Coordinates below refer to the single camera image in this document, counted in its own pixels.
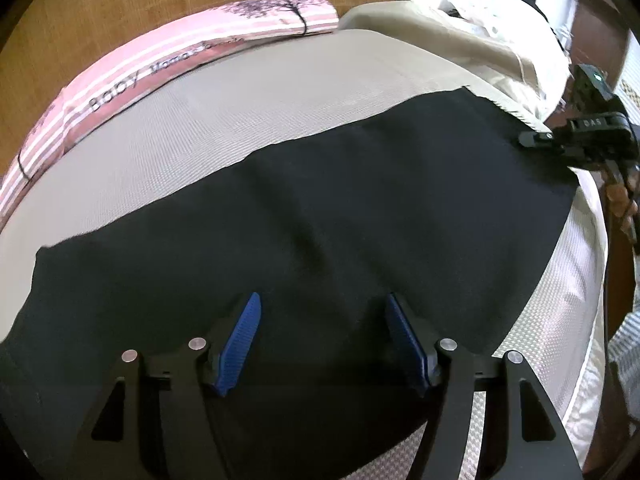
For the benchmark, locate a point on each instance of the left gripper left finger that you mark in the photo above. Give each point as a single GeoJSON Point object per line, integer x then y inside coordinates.
{"type": "Point", "coordinates": [160, 417]}

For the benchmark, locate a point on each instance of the person's right hand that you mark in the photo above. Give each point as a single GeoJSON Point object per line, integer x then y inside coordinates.
{"type": "Point", "coordinates": [623, 202]}

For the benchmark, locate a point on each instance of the beige blanket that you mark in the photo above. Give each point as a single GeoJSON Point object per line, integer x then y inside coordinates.
{"type": "Point", "coordinates": [517, 55]}

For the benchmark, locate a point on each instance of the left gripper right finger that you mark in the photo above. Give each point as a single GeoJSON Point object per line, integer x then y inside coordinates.
{"type": "Point", "coordinates": [466, 394]}

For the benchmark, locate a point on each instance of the black pants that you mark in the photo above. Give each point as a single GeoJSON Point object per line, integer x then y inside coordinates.
{"type": "Point", "coordinates": [433, 199]}

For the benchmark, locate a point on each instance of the pink striped baby pillow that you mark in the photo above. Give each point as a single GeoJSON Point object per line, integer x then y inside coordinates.
{"type": "Point", "coordinates": [129, 73]}

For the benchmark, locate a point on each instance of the grey woven bed mat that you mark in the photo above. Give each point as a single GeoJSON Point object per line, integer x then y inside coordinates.
{"type": "Point", "coordinates": [217, 116]}

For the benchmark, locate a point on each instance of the white dotted pillow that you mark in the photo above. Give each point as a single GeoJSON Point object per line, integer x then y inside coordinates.
{"type": "Point", "coordinates": [500, 5]}

